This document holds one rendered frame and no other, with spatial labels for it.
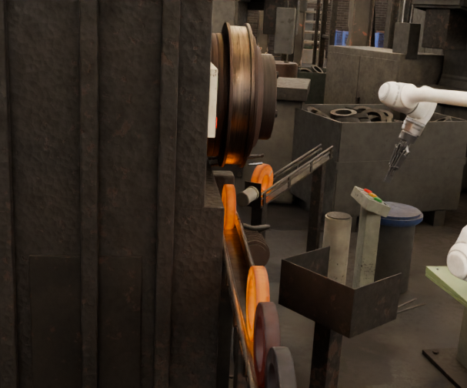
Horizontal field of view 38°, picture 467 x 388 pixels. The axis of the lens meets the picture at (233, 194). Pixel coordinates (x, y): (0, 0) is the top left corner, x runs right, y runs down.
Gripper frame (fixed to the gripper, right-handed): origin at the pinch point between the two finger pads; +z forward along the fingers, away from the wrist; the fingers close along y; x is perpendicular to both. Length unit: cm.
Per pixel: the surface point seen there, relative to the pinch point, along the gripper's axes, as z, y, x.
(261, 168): 16, 16, -58
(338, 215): 25.7, -2.0, -12.6
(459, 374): 59, 50, 43
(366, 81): -39, -329, 79
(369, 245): 33.6, -2.4, 7.2
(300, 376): 83, 47, -17
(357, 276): 50, -6, 10
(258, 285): 22, 139, -76
